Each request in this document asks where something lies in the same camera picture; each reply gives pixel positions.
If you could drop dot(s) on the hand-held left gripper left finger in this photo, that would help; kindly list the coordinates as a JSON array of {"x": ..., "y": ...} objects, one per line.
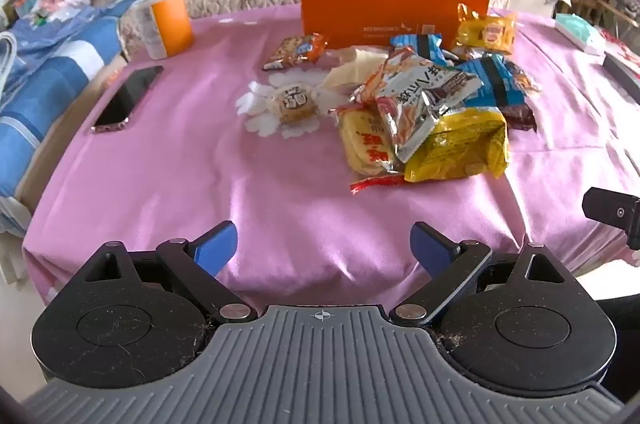
[{"x": 220, "y": 245}]

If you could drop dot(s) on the round pastry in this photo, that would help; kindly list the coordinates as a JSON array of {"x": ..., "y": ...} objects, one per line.
[{"x": 292, "y": 104}]

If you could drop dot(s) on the blue striped bedding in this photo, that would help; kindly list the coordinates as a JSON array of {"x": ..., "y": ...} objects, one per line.
[{"x": 55, "y": 54}]

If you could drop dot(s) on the orange cardboard box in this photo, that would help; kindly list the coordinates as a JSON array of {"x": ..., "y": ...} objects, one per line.
[{"x": 360, "y": 14}]

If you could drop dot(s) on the silver and orange snack bag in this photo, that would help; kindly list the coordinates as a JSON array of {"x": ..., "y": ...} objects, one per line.
[{"x": 420, "y": 99}]

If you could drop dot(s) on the cream snack packet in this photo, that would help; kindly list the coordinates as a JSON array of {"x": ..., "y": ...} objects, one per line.
[{"x": 350, "y": 72}]

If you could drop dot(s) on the long black box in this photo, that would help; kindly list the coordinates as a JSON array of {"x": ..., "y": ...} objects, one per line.
[{"x": 622, "y": 72}]

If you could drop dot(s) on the small orange snack packet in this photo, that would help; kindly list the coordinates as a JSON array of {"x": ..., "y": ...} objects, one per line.
[{"x": 297, "y": 50}]

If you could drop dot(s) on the small yellow snack packet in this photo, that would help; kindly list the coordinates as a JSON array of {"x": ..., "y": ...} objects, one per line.
[{"x": 487, "y": 34}]

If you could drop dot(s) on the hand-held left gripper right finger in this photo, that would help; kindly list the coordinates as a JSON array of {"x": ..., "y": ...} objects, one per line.
[{"x": 429, "y": 246}]

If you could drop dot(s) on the black smartphone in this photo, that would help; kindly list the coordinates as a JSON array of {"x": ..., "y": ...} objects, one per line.
[{"x": 127, "y": 97}]

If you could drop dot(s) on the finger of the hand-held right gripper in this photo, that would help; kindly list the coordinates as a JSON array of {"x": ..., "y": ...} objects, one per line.
[{"x": 610, "y": 206}]

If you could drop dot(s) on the yellow cracker pack red trim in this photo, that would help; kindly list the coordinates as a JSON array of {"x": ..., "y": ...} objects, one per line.
[{"x": 362, "y": 144}]

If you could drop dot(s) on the brown snack packet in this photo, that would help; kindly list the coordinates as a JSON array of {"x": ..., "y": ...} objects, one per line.
[{"x": 520, "y": 117}]

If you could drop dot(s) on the large yellow snack bag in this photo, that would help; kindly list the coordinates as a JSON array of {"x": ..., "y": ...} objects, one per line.
[{"x": 460, "y": 144}]

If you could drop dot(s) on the teal tissue pack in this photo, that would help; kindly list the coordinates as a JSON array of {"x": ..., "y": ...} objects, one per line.
[{"x": 580, "y": 32}]

